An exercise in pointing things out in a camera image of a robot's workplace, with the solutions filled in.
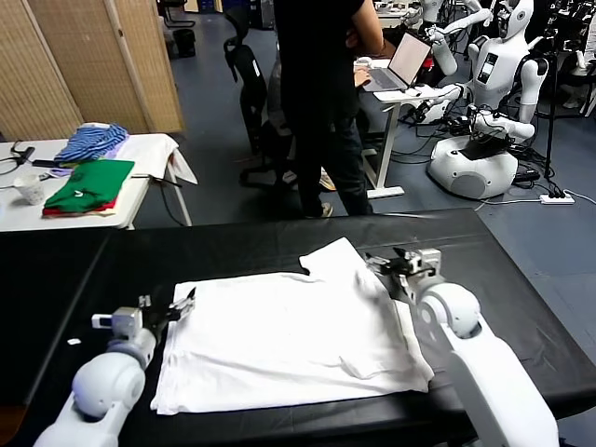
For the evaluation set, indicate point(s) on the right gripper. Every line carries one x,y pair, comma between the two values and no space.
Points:
421,267

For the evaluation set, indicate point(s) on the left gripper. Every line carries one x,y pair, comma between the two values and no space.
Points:
130,321

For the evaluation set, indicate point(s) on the white t-shirt with pink print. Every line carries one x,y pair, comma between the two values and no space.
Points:
279,335

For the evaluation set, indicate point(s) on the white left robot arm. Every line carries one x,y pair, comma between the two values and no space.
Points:
102,386

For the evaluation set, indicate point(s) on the white side table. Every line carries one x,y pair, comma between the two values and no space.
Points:
139,195

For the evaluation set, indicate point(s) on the white humanoid robot with screen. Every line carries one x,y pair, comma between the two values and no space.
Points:
470,179

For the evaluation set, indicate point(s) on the white standing desk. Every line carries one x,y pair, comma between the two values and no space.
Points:
388,139

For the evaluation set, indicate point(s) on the red folded garment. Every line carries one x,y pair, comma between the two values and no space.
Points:
58,212

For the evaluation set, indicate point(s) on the green folded t-shirt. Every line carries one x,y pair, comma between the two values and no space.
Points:
93,181

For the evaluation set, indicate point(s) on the white cloth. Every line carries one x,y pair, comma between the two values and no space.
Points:
149,153

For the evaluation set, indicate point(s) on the black power adapter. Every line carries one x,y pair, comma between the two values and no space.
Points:
526,175

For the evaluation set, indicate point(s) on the purple phone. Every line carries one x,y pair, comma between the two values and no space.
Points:
60,173

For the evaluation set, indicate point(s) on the white power strip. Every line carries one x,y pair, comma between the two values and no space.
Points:
557,198

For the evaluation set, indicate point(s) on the white paper cup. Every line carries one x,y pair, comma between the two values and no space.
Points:
29,191

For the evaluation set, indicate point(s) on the blue striped garment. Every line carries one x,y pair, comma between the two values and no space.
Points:
90,142

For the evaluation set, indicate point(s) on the black phone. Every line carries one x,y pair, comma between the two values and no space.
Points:
44,163

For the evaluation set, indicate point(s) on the standing person in black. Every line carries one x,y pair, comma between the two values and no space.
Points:
316,93

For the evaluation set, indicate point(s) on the silver open laptop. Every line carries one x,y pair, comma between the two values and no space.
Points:
410,56

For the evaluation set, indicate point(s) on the black tripod stand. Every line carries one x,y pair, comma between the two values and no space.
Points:
551,116

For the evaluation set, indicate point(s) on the black office chair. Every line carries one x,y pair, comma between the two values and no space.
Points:
247,70

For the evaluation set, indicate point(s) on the bamboo folding screen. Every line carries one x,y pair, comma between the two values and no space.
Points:
70,70

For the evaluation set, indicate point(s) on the black trash bin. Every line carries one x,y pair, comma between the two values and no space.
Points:
185,44

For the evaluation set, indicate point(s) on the black cantilever chair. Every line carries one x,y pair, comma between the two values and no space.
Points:
174,14

